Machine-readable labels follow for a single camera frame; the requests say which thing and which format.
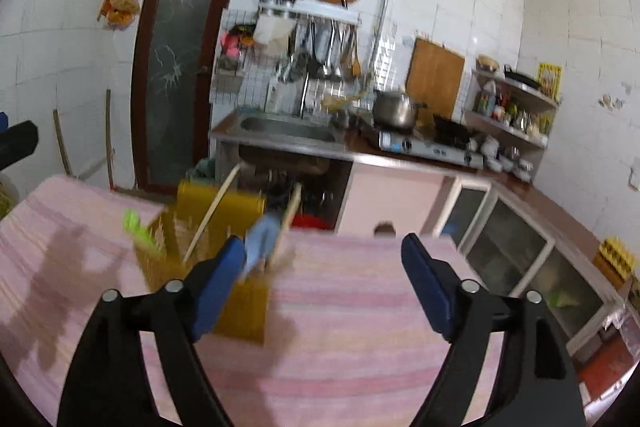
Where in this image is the steel gas stove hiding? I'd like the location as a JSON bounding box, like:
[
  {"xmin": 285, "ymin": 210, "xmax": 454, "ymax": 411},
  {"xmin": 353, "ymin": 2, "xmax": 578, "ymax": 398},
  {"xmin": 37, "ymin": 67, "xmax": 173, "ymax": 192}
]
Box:
[{"xmin": 357, "ymin": 114, "xmax": 486, "ymax": 170}]

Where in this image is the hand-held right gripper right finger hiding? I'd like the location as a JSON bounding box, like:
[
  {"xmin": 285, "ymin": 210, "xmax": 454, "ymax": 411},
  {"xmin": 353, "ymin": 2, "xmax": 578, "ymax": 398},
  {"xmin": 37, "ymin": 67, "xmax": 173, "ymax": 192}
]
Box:
[{"xmin": 401, "ymin": 233, "xmax": 587, "ymax": 427}]

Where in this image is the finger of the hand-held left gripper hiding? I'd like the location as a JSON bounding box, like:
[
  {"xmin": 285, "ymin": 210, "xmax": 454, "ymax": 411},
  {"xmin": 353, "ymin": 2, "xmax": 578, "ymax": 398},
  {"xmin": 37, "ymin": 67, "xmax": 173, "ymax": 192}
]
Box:
[{"xmin": 0, "ymin": 112, "xmax": 40, "ymax": 170}]

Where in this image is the steel cooking pot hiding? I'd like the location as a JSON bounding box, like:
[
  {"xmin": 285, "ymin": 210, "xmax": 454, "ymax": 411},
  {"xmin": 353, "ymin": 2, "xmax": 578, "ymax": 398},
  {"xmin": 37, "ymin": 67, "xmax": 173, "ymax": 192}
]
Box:
[{"xmin": 372, "ymin": 90, "xmax": 427, "ymax": 130}]

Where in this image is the wooden stick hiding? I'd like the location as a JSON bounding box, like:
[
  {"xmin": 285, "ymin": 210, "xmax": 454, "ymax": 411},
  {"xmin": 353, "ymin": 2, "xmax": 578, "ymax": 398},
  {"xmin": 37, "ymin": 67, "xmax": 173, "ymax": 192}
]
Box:
[
  {"xmin": 52, "ymin": 109, "xmax": 73, "ymax": 178},
  {"xmin": 104, "ymin": 89, "xmax": 117, "ymax": 190}
]

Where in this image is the brown frosted glass door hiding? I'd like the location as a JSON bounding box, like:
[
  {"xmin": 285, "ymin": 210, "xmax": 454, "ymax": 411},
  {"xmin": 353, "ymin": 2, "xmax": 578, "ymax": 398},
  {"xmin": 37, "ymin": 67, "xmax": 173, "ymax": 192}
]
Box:
[{"xmin": 131, "ymin": 0, "xmax": 250, "ymax": 195}]

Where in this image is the yellow egg tray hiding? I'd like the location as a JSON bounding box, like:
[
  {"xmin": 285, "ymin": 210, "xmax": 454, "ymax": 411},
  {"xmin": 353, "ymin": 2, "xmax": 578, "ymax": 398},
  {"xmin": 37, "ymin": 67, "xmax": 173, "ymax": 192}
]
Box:
[{"xmin": 595, "ymin": 237, "xmax": 636, "ymax": 283}]

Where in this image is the green utensil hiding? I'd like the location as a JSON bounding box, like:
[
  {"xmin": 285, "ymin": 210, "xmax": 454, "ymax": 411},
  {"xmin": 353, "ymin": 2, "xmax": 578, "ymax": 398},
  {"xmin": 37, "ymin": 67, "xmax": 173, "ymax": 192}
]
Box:
[{"xmin": 123, "ymin": 208, "xmax": 163, "ymax": 253}]

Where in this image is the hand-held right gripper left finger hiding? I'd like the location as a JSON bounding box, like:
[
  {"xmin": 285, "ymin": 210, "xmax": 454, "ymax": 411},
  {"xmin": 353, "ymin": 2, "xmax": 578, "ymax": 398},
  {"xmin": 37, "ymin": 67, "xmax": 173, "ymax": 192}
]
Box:
[{"xmin": 56, "ymin": 237, "xmax": 247, "ymax": 427}]

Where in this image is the steel kitchen sink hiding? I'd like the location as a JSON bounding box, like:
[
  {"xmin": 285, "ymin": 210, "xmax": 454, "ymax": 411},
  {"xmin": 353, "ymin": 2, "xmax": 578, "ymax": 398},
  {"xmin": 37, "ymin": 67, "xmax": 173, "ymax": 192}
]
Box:
[{"xmin": 210, "ymin": 109, "xmax": 351, "ymax": 152}]

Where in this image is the black wok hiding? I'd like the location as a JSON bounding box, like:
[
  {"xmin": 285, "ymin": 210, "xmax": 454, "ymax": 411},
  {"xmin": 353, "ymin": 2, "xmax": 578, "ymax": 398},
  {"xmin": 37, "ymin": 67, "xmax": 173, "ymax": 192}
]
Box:
[{"xmin": 432, "ymin": 114, "xmax": 478, "ymax": 145}]

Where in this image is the wooden chopstick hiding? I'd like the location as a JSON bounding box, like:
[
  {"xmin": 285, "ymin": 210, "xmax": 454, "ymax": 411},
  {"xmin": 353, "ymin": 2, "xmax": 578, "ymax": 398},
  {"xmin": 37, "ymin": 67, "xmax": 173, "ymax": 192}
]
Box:
[
  {"xmin": 182, "ymin": 163, "xmax": 242, "ymax": 264},
  {"xmin": 276, "ymin": 183, "xmax": 303, "ymax": 268}
]

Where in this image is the white corner shelf rack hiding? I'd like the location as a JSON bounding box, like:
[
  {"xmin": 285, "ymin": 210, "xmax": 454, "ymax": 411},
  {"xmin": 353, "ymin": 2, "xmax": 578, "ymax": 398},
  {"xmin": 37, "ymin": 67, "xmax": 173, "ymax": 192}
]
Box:
[{"xmin": 464, "ymin": 67, "xmax": 560, "ymax": 182}]

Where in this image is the black frying pan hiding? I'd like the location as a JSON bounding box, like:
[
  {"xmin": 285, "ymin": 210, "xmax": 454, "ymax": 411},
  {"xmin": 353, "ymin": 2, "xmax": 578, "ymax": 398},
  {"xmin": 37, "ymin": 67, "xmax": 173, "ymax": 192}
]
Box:
[{"xmin": 502, "ymin": 66, "xmax": 543, "ymax": 88}]

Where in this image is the yellow box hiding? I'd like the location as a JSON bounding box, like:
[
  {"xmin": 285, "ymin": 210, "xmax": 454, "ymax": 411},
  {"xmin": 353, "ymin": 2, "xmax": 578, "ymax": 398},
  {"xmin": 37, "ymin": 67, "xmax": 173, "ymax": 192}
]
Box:
[{"xmin": 536, "ymin": 62, "xmax": 563, "ymax": 100}]

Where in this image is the wooden cutting board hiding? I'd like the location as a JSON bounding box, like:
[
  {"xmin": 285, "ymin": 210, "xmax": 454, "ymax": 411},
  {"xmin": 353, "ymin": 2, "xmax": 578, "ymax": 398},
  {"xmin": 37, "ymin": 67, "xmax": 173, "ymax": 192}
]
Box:
[{"xmin": 405, "ymin": 37, "xmax": 466, "ymax": 120}]

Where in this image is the red basin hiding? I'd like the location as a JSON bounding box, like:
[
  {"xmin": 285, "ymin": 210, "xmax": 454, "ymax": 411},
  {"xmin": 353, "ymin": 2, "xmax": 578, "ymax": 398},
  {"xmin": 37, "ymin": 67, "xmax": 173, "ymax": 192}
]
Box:
[{"xmin": 290, "ymin": 214, "xmax": 333, "ymax": 231}]

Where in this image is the hanging plastic bag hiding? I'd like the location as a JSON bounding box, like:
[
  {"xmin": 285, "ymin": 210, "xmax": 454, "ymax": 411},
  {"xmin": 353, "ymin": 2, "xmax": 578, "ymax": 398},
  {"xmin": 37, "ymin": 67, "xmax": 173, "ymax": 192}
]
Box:
[{"xmin": 97, "ymin": 0, "xmax": 140, "ymax": 28}]

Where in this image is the kitchen counter cabinet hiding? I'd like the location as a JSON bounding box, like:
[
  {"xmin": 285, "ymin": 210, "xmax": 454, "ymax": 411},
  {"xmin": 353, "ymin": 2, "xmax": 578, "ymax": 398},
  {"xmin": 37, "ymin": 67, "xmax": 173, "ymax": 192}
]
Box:
[{"xmin": 207, "ymin": 112, "xmax": 640, "ymax": 408}]

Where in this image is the wall utensil rack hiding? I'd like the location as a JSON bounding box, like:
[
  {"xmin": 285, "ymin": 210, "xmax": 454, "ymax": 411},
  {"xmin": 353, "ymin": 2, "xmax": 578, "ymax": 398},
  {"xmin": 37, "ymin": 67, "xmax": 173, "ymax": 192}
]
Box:
[{"xmin": 210, "ymin": 2, "xmax": 363, "ymax": 112}]

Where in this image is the yellow perforated utensil holder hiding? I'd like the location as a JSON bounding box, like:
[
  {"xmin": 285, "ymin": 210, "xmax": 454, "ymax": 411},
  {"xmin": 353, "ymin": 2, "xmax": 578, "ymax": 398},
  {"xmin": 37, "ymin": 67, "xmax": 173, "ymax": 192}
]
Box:
[{"xmin": 132, "ymin": 179, "xmax": 271, "ymax": 347}]

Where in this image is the clear oil bottle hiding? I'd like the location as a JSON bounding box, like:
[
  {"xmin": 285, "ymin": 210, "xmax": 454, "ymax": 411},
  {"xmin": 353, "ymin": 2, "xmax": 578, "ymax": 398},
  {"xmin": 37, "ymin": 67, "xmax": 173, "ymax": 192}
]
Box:
[{"xmin": 477, "ymin": 79, "xmax": 498, "ymax": 115}]

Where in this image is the white hanging cloth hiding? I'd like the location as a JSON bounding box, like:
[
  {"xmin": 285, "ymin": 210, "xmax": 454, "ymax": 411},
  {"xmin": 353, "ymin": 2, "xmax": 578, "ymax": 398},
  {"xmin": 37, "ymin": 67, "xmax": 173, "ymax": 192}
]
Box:
[{"xmin": 252, "ymin": 16, "xmax": 293, "ymax": 55}]

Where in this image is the pink striped tablecloth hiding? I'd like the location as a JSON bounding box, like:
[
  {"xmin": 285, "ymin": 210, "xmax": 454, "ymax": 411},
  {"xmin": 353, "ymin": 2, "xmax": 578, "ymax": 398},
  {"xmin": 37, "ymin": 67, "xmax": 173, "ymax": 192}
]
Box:
[{"xmin": 0, "ymin": 174, "xmax": 506, "ymax": 427}]

